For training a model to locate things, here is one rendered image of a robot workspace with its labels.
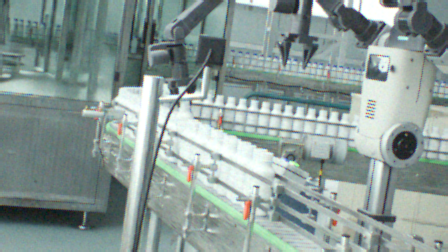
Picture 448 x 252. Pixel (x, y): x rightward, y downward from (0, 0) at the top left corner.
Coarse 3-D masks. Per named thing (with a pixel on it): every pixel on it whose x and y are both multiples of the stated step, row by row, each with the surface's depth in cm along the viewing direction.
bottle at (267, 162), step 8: (264, 152) 224; (264, 160) 221; (256, 168) 221; (264, 168) 220; (272, 168) 222; (264, 176) 220; (272, 176) 221; (256, 184) 220; (264, 184) 220; (264, 192) 220; (264, 216) 222
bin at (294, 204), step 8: (304, 184) 334; (312, 184) 328; (288, 200) 317; (296, 200) 318; (272, 208) 315; (280, 208) 316; (296, 208) 319; (304, 208) 320; (288, 216) 318; (296, 224) 320; (304, 224) 321; (312, 232) 322
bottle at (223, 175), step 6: (234, 138) 246; (228, 144) 244; (234, 144) 243; (228, 150) 243; (234, 150) 243; (228, 156) 242; (222, 162) 243; (222, 168) 243; (228, 168) 242; (222, 174) 243; (228, 174) 242; (222, 180) 243; (222, 186) 243; (222, 192) 243
